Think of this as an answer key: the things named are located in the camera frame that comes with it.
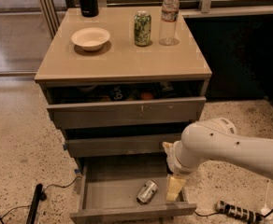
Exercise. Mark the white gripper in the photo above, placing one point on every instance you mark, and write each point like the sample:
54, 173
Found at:
176, 160

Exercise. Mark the silver 7up can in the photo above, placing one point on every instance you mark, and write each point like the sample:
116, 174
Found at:
147, 192

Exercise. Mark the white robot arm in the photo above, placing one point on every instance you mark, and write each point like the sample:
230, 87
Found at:
217, 140

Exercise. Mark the grey top drawer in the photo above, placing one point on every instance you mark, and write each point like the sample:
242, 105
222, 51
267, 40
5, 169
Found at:
71, 109

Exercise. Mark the grey drawer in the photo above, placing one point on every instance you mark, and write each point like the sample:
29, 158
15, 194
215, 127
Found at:
110, 186
121, 140
71, 109

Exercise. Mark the grey bottom drawer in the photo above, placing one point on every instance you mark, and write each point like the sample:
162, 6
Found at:
110, 186

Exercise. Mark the orange fruit in drawer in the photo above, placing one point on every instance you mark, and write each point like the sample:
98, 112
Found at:
145, 95

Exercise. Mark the grey drawer cabinet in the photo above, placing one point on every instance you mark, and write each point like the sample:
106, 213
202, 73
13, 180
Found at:
165, 71

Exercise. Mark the grey middle drawer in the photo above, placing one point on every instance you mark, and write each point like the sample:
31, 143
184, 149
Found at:
121, 140

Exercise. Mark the green soda can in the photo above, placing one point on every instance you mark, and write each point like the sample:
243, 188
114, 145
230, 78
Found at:
142, 28

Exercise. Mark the black white power strip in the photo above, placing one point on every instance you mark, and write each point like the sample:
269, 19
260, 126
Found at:
238, 213

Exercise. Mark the dark snack bag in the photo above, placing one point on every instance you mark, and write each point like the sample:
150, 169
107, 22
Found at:
119, 93

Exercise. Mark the white plug adapter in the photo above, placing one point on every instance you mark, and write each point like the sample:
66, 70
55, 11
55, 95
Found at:
264, 211

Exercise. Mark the black bar on floor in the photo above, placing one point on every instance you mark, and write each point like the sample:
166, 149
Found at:
34, 204

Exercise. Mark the white bowl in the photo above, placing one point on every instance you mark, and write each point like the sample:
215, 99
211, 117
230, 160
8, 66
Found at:
91, 39

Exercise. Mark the clear plastic water bottle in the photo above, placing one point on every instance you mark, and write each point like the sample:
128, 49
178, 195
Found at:
169, 17

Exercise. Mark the black thermos bottle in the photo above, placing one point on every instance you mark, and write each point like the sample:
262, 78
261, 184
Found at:
89, 8

